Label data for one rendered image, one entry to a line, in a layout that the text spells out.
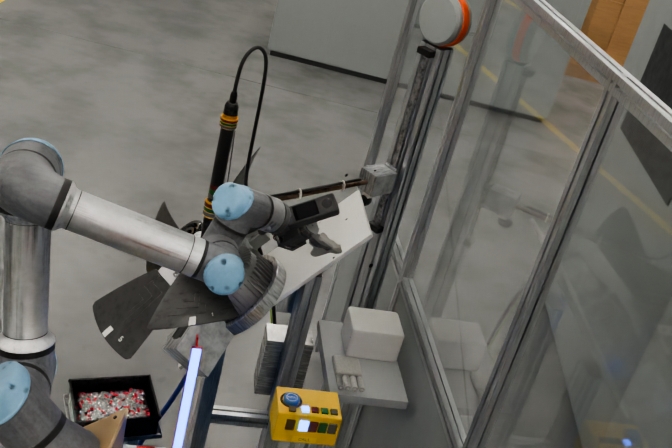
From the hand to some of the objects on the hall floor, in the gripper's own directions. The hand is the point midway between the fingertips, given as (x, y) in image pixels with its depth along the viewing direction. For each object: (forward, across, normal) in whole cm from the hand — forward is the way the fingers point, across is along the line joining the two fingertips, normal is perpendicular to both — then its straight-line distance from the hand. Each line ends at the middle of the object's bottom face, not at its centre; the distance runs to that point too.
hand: (336, 231), depth 198 cm
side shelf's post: (+107, +48, -111) cm, 162 cm away
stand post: (+74, +34, -138) cm, 160 cm away
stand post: (+92, +40, -124) cm, 160 cm away
